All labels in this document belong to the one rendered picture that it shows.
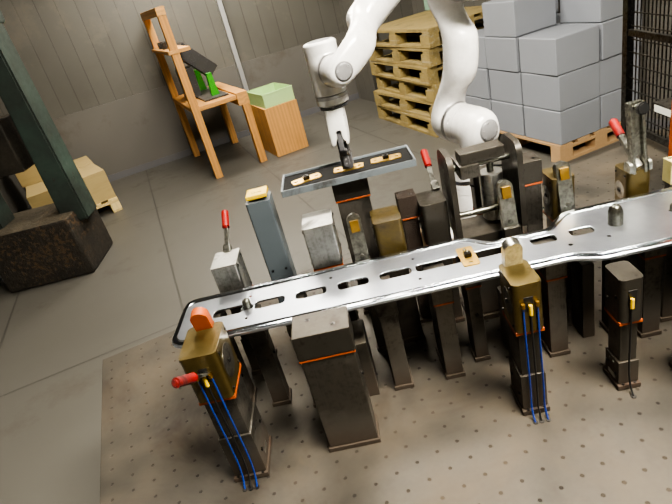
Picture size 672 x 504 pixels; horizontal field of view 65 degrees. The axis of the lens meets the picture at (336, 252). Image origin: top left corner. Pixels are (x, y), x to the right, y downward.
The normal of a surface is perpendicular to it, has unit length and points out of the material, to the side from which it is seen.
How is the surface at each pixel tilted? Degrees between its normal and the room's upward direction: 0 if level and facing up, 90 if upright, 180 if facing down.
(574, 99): 90
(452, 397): 0
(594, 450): 0
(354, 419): 90
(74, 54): 90
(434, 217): 90
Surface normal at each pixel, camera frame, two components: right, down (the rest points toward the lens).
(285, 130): 0.42, 0.34
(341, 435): 0.05, 0.46
